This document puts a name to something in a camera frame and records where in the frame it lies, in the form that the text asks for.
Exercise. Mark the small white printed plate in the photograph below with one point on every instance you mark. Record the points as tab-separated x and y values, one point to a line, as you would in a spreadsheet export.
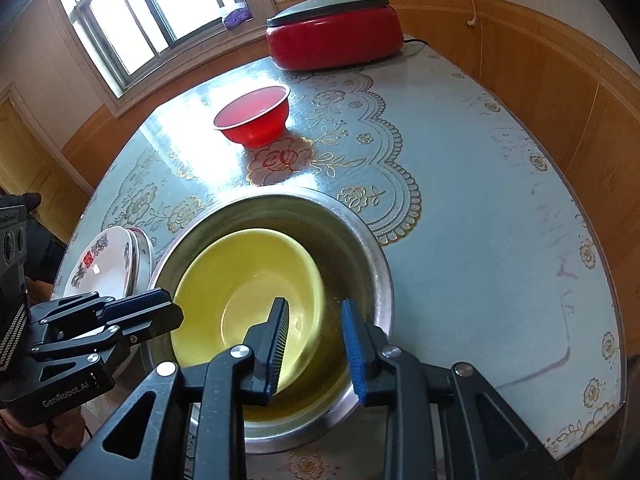
95	260

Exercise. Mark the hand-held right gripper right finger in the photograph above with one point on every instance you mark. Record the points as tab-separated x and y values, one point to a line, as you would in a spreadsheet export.
352	350

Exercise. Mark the stainless steel basin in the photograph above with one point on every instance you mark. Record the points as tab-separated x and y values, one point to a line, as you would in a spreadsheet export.
350	240

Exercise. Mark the red electric cooking pot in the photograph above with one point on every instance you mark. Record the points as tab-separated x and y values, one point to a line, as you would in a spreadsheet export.
335	42

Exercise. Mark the window with white frame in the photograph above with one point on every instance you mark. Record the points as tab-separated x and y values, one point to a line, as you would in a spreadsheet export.
140	15

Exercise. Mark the pink-rimmed white printed plate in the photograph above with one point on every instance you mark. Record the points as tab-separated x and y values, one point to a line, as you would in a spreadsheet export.
147	265

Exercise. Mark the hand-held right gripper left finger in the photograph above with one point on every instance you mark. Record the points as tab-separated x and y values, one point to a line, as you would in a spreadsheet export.
280	345

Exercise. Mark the red plastic bowl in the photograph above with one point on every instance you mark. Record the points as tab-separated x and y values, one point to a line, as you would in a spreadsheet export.
255	125

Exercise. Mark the dark wooden cabinet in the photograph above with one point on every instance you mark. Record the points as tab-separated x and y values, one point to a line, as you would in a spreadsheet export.
45	245

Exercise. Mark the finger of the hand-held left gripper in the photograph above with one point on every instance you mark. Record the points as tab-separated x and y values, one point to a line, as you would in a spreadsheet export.
150	312
75	305

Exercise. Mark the yellow plastic bowl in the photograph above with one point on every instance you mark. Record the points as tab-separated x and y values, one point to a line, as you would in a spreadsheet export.
225	270

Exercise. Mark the purple bag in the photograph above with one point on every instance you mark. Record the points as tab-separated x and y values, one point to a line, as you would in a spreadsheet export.
236	16

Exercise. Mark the yellow wooden door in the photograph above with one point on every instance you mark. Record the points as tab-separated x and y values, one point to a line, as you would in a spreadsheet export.
15	160

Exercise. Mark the grey pot lid red knob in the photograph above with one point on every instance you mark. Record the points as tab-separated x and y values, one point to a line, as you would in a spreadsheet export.
325	7

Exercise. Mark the gold floral lace table mat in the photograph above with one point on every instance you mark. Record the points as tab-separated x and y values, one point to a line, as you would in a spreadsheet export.
390	125

